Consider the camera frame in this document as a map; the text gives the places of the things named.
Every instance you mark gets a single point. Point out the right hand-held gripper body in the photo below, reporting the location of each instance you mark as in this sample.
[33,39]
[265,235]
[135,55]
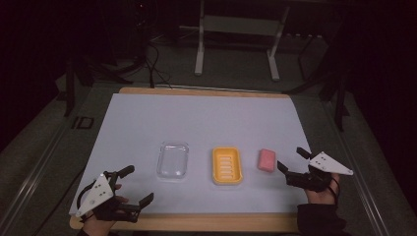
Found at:
[314,180]

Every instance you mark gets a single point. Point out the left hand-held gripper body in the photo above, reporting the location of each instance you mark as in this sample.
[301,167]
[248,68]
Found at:
[98,193]

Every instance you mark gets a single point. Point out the pink soap bar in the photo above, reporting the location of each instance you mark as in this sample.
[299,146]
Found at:
[266,160]

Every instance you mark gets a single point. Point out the clear plastic soap dish lid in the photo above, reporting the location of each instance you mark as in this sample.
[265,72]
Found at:
[172,160]

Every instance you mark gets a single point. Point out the yellow soap dish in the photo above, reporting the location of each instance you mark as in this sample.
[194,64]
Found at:
[227,165]

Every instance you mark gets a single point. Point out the person's right hand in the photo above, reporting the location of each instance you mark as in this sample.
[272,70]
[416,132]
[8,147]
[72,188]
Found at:
[323,196]

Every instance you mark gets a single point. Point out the person's left hand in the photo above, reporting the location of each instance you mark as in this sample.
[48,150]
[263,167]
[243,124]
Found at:
[98,226]

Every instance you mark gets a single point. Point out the dark metal stand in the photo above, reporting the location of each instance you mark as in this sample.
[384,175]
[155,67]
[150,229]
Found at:
[337,95]

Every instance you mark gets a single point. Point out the white table mat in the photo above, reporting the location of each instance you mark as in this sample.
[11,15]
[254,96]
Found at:
[196,121]

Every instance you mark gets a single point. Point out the grey metal floor rail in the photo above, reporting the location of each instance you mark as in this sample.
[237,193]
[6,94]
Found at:
[36,170]
[357,164]

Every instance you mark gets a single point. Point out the white metal stand frame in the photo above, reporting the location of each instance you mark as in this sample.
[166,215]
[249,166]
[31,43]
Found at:
[241,25]

